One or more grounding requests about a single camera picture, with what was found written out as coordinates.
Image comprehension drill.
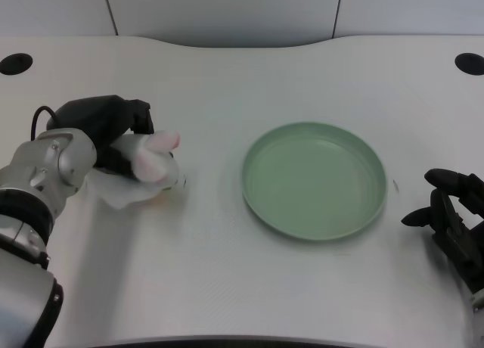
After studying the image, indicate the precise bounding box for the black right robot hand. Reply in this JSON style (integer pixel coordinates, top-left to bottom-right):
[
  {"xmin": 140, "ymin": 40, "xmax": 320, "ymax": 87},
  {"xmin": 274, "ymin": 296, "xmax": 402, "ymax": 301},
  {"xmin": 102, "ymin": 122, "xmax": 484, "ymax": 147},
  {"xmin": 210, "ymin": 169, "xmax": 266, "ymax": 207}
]
[{"xmin": 401, "ymin": 168, "xmax": 484, "ymax": 294}]

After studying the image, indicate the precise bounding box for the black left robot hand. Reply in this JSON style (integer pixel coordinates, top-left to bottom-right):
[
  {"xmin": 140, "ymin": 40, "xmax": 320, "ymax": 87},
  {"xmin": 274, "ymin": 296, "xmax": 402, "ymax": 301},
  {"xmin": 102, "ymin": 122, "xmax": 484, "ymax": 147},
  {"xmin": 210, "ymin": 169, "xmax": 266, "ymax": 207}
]
[{"xmin": 46, "ymin": 95, "xmax": 155, "ymax": 182}]

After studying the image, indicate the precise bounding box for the white plush rabbit doll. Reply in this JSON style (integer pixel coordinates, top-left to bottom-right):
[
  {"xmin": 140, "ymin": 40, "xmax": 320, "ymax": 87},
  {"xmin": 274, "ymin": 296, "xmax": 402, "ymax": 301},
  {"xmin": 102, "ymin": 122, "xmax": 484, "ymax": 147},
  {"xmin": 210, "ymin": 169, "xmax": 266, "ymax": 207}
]
[{"xmin": 83, "ymin": 129, "xmax": 182, "ymax": 212}]

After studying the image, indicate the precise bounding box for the green round plate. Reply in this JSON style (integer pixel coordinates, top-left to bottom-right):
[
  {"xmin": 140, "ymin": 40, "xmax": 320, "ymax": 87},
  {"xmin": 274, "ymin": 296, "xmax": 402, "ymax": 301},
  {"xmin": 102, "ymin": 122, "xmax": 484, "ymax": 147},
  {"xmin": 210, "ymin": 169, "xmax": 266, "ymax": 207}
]
[{"xmin": 241, "ymin": 121, "xmax": 389, "ymax": 242}]

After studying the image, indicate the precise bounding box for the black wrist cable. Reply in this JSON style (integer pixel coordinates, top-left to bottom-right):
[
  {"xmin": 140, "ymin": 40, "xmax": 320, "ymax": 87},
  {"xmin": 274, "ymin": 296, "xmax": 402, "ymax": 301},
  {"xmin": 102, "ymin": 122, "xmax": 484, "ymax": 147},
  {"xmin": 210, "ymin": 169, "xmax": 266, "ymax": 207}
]
[{"xmin": 29, "ymin": 105, "xmax": 58, "ymax": 141}]

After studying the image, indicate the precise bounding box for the black table cable grommet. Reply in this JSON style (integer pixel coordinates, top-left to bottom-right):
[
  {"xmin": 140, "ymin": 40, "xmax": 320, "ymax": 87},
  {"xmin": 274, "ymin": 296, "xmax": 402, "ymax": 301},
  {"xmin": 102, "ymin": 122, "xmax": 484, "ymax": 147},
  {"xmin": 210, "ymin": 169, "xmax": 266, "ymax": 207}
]
[
  {"xmin": 454, "ymin": 52, "xmax": 484, "ymax": 76},
  {"xmin": 0, "ymin": 53, "xmax": 34, "ymax": 76}
]

